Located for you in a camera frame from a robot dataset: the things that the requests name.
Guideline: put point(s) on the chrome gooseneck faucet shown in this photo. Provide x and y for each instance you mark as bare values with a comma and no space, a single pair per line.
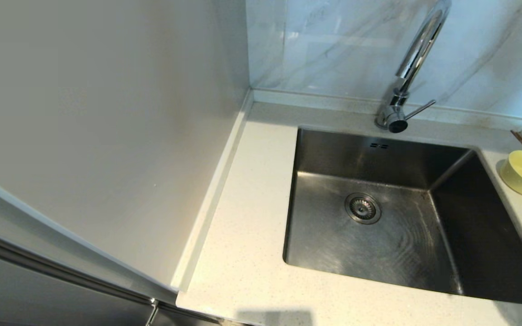
419,45

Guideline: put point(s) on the round metal drain strainer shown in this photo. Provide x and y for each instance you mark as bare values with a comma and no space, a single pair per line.
363,208

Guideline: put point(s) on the stainless steel sink basin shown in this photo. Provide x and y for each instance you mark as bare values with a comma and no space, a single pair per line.
401,253

